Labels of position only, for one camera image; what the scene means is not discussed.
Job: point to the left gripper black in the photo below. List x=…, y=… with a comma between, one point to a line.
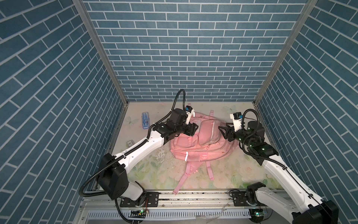
x=189, y=128

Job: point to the pink student backpack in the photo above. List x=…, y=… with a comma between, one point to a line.
x=206, y=145

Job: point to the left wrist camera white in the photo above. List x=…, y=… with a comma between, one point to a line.
x=190, y=113

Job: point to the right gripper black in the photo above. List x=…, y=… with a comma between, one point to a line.
x=231, y=130

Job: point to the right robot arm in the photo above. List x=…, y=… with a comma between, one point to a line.
x=305, y=206

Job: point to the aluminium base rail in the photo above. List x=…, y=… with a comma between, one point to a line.
x=209, y=205

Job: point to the blue clear pencil case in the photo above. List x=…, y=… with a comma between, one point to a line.
x=145, y=120

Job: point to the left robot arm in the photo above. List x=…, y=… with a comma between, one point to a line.
x=114, y=168

